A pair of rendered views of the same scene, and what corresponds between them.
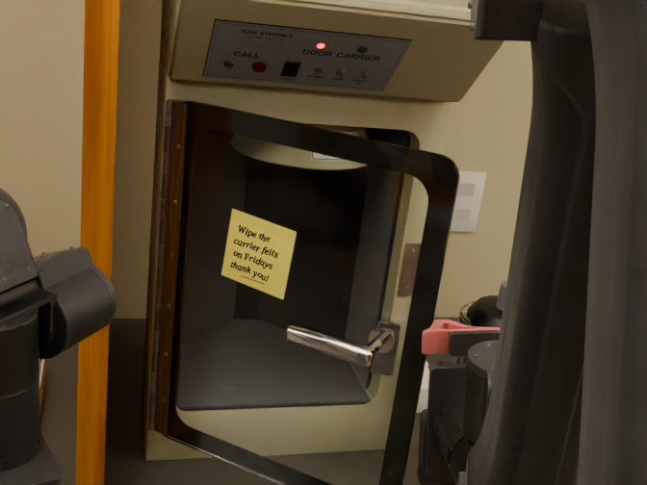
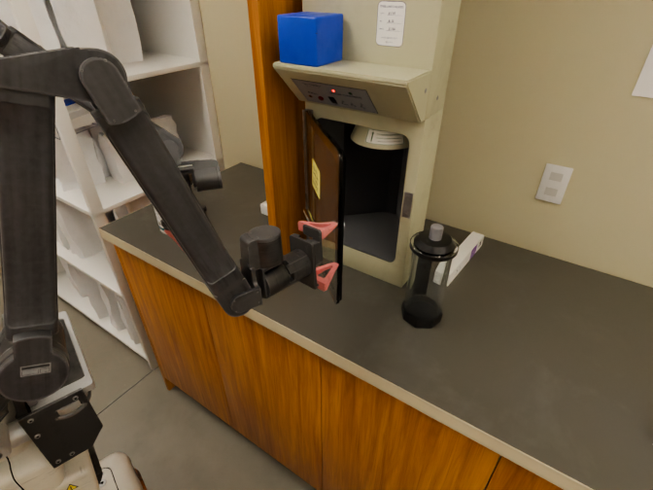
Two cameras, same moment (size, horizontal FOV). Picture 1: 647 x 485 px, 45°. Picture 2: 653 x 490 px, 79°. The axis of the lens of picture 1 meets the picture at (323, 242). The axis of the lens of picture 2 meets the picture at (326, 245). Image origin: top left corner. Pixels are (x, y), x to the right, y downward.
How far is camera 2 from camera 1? 0.70 m
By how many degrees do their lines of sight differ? 48
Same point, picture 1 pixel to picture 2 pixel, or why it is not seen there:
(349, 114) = (374, 122)
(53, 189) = not seen: hidden behind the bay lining
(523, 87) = (614, 113)
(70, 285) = (203, 170)
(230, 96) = (326, 109)
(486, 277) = (567, 235)
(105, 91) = (262, 105)
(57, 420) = not seen: hidden behind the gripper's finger
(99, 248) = (267, 163)
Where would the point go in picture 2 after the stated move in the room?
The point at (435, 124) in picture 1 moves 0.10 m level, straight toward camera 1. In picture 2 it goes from (417, 133) to (381, 141)
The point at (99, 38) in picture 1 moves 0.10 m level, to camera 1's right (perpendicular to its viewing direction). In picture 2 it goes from (258, 85) to (282, 93)
